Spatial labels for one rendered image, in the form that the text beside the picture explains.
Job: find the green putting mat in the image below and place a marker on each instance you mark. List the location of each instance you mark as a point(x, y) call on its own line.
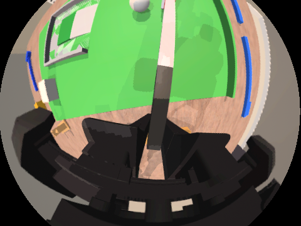
point(119, 70)

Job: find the white golf ball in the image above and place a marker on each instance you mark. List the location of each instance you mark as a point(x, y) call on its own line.
point(139, 5)

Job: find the yellow rectangular block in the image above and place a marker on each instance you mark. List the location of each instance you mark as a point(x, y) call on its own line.
point(40, 104)

